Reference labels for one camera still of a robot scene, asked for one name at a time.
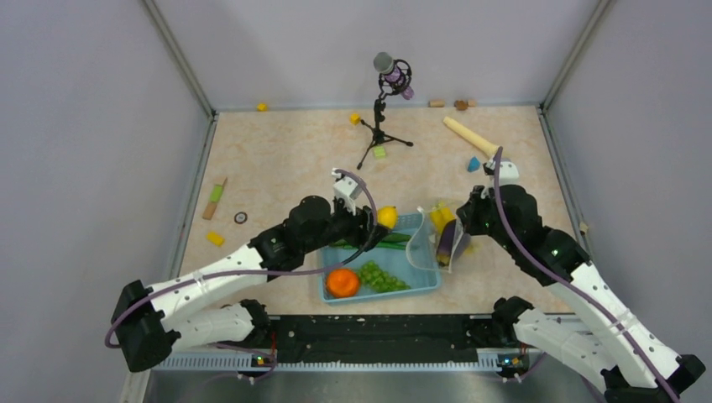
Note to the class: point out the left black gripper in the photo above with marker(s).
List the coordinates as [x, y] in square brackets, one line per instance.
[364, 232]

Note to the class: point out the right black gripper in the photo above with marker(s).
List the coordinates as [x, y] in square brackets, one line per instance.
[468, 211]

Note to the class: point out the yellow mango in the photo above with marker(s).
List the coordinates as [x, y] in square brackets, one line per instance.
[387, 217]

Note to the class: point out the yellow banana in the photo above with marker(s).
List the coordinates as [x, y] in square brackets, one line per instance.
[440, 216]

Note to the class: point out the purple eggplant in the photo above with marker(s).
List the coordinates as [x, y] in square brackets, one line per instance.
[445, 244]

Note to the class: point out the clear dotted zip bag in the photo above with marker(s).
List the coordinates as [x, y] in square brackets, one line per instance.
[421, 249]

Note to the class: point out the blue plastic basket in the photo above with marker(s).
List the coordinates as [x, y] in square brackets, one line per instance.
[404, 265]

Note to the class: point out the orange fruit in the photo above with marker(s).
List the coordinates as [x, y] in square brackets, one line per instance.
[343, 283]

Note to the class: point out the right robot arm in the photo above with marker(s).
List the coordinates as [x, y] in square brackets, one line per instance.
[620, 357]

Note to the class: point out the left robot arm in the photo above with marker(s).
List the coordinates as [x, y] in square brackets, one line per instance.
[150, 322]

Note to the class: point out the green cucumber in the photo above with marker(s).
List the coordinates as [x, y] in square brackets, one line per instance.
[396, 241]

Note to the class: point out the green grapes bunch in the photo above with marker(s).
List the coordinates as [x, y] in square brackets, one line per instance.
[380, 280]

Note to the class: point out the blue toy block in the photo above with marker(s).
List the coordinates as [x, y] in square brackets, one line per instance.
[473, 165]

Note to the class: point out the wooden rolling pin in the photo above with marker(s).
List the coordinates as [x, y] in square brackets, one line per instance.
[485, 146]

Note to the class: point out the light green cube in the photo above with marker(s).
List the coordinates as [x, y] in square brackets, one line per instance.
[379, 152]

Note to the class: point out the brown wooden block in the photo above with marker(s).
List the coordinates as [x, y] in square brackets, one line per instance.
[463, 105]

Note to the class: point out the yellow block left side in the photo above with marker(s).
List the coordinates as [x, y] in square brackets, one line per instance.
[215, 238]

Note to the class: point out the green wooden toy knife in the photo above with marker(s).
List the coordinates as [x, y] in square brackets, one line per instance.
[214, 197]

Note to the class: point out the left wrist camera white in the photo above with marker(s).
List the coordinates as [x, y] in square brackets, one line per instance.
[347, 188]

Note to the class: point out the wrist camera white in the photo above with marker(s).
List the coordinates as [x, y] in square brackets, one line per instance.
[347, 188]
[509, 173]

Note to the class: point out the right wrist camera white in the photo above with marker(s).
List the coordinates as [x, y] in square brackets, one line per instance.
[509, 173]

